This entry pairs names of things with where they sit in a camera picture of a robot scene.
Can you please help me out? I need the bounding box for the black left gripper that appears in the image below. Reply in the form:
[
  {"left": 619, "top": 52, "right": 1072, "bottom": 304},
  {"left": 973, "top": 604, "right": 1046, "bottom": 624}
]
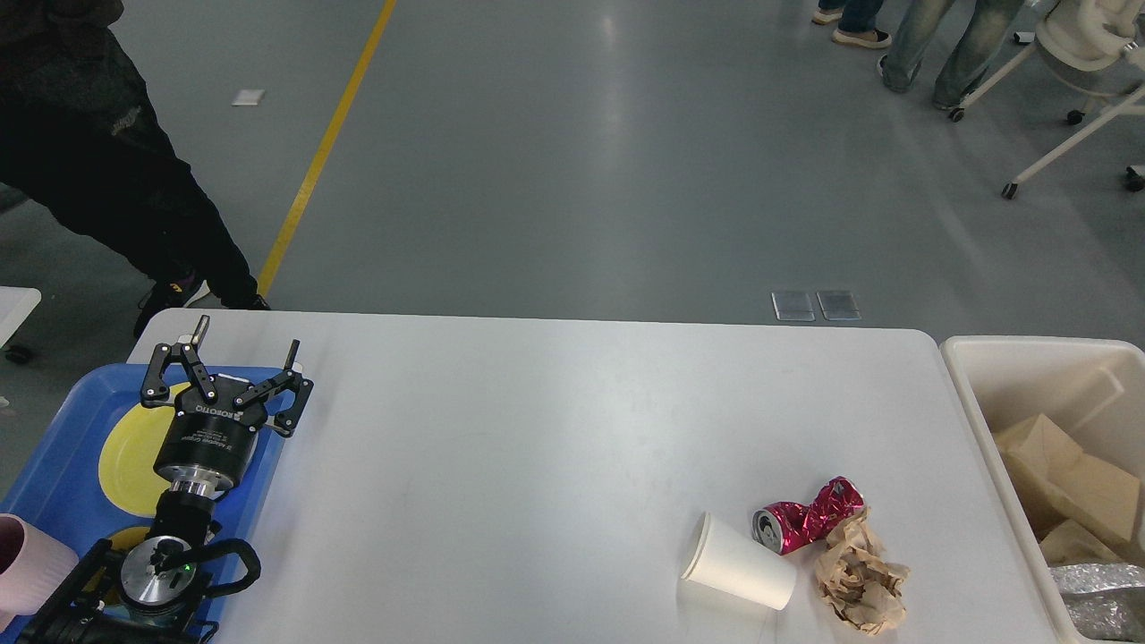
[{"left": 140, "top": 315, "right": 311, "bottom": 489}]

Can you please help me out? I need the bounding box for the yellow plate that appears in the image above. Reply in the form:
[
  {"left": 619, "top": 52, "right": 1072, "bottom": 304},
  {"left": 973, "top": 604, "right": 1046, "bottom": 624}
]
[{"left": 98, "top": 403, "right": 180, "bottom": 518}]

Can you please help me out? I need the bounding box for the pink ribbed mug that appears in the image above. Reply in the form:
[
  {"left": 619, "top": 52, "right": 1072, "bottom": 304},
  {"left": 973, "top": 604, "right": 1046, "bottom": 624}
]
[{"left": 1, "top": 513, "right": 79, "bottom": 629}]

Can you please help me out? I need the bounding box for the white paper cup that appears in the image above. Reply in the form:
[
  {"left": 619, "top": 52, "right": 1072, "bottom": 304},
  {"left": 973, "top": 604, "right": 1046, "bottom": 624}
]
[{"left": 680, "top": 511, "right": 797, "bottom": 610}]

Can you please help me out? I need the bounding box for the brown paper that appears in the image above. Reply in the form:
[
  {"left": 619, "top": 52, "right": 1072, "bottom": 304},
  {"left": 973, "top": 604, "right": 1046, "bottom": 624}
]
[{"left": 814, "top": 510, "right": 911, "bottom": 636}]

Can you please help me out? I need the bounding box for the brown paper bag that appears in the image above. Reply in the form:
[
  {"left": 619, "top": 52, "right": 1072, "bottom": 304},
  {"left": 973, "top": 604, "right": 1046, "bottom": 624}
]
[{"left": 993, "top": 413, "right": 1142, "bottom": 566}]

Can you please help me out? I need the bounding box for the foil tray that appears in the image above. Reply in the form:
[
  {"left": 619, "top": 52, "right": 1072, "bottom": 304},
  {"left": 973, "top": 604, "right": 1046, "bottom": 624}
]
[{"left": 1050, "top": 563, "right": 1144, "bottom": 643}]

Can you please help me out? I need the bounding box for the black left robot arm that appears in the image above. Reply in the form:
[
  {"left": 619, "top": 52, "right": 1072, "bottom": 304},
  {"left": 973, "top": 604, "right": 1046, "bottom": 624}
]
[{"left": 3, "top": 317, "right": 314, "bottom": 643}]

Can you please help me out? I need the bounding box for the white side table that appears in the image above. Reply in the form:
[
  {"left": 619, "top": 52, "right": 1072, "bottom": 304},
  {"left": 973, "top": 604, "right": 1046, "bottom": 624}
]
[{"left": 0, "top": 285, "right": 41, "bottom": 364}]

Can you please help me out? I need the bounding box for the crushed red can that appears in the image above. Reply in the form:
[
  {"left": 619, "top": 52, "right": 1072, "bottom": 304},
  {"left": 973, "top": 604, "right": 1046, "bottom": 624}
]
[{"left": 752, "top": 477, "right": 866, "bottom": 555}]

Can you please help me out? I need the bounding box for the floor outlet plate left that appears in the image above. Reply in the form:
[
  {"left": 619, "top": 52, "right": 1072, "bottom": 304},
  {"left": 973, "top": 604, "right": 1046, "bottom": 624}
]
[{"left": 769, "top": 291, "right": 818, "bottom": 322}]

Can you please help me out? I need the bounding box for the floor outlet plate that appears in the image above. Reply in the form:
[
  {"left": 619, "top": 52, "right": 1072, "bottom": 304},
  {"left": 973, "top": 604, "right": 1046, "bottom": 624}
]
[
  {"left": 815, "top": 290, "right": 862, "bottom": 321},
  {"left": 769, "top": 291, "right": 818, "bottom": 322}
]

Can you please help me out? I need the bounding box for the floor outlet plate right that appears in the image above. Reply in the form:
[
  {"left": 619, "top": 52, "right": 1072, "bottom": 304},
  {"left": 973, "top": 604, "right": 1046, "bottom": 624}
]
[{"left": 815, "top": 290, "right": 862, "bottom": 321}]

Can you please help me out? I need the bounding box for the person in blue jeans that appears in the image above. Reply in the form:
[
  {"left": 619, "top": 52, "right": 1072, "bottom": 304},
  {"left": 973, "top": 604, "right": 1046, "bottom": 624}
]
[{"left": 877, "top": 0, "right": 1026, "bottom": 111}]

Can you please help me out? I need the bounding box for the beige plastic bin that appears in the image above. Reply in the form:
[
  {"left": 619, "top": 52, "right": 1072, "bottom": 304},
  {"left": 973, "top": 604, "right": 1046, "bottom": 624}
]
[{"left": 940, "top": 335, "right": 1144, "bottom": 643}]

